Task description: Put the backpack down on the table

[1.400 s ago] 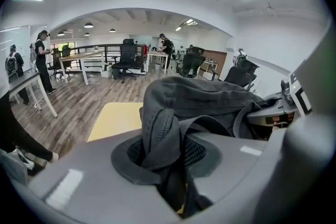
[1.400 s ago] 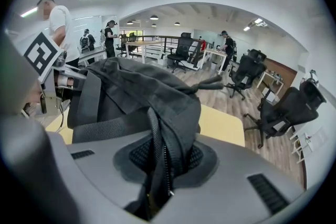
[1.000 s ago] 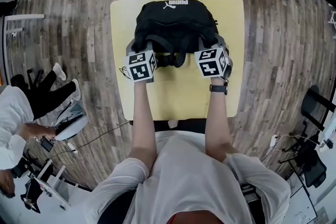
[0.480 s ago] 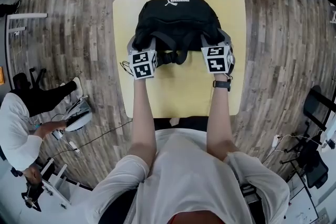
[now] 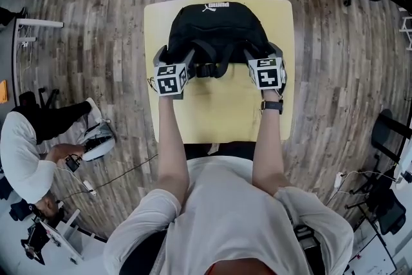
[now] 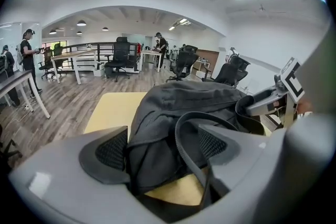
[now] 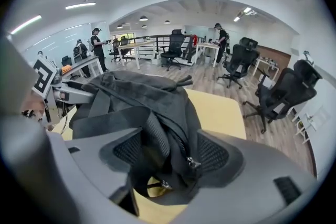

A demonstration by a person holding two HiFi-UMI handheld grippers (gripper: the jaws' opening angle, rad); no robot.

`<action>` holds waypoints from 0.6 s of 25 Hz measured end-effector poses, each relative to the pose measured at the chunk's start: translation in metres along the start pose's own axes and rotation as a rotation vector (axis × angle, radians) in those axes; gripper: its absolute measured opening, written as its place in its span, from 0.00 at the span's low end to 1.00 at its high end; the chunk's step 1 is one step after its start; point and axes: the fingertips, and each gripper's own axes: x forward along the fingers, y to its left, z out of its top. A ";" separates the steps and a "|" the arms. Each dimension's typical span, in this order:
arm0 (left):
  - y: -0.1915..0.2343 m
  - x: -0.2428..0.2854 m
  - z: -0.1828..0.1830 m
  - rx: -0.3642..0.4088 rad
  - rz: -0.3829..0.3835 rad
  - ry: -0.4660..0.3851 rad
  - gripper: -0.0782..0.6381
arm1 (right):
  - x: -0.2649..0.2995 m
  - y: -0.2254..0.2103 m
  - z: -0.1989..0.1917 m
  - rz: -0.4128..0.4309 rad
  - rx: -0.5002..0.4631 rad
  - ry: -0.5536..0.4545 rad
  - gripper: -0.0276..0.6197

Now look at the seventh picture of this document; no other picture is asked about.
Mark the long gray desk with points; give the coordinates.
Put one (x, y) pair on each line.
(86, 63)

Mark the black backpack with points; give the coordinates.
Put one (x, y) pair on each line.
(136, 91)

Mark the black metal railing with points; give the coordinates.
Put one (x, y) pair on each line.
(160, 37)

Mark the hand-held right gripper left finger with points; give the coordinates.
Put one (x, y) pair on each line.
(89, 160)

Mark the black office chair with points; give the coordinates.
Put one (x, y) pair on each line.
(124, 43)
(249, 42)
(283, 94)
(67, 60)
(308, 73)
(174, 42)
(114, 47)
(240, 60)

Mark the white cardboard box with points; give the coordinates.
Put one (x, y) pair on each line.
(267, 82)

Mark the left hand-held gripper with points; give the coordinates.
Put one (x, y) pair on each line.
(43, 76)

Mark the red jacket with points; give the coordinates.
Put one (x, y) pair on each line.
(195, 40)

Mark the orange cloth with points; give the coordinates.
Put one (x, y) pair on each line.
(67, 68)

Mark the small light wooden desk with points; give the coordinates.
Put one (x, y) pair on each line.
(208, 46)

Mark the white waste bin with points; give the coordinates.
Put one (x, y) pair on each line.
(207, 59)

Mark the yellow wooden table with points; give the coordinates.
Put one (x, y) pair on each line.
(218, 112)

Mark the wooden desk with white legs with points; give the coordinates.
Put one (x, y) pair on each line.
(136, 45)

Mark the ceiling panel light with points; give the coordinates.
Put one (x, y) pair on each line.
(236, 19)
(247, 10)

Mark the ceiling tube light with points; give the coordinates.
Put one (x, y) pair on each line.
(80, 5)
(26, 24)

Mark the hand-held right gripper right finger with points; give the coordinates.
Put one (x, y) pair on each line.
(257, 178)

